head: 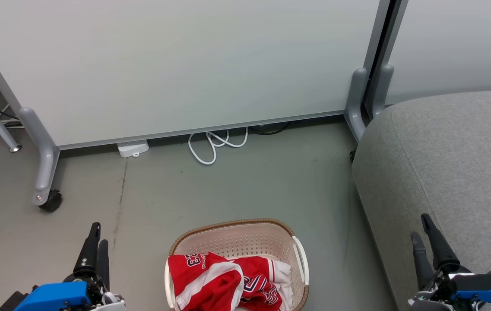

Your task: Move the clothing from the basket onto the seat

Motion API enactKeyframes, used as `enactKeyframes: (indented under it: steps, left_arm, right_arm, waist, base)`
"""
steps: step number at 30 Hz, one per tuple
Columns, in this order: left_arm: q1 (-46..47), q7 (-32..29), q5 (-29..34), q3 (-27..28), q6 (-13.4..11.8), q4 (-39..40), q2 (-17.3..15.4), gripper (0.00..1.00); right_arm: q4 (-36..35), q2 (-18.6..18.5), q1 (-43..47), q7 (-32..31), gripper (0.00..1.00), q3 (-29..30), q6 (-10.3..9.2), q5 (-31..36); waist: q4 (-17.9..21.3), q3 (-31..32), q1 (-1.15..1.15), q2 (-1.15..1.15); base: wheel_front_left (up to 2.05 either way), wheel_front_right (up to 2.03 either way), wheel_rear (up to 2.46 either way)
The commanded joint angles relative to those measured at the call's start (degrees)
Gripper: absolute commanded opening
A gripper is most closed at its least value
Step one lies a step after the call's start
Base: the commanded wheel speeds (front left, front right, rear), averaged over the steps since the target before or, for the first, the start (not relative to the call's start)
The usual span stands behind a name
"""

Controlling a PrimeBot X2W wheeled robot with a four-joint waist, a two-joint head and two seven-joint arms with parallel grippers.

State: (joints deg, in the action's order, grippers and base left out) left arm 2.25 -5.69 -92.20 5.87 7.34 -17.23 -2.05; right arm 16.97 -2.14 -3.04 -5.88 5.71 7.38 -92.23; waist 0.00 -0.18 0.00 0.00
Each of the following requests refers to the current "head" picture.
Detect white power adapter box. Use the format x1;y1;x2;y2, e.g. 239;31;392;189
117;140;150;159

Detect black floor cable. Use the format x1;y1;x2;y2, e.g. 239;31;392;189
250;122;291;136

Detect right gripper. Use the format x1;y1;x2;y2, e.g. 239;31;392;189
409;213;473;311

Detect white looped cable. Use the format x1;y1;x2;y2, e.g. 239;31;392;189
187;127;249;166

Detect large white partition panel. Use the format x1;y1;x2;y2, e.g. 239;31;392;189
0;0;392;207

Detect cream perforated laundry basket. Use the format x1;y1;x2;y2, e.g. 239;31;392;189
164;218;310;311

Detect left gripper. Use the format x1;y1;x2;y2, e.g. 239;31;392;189
64;222;126;311

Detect black caster wheel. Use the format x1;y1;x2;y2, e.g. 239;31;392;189
39;190;63;213

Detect red and white jersey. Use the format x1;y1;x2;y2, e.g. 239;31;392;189
168;252;293;311

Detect grey fabric sofa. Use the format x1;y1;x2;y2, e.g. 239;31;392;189
352;89;491;311

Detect white partition with grey leg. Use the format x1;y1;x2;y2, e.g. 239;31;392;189
365;0;491;120

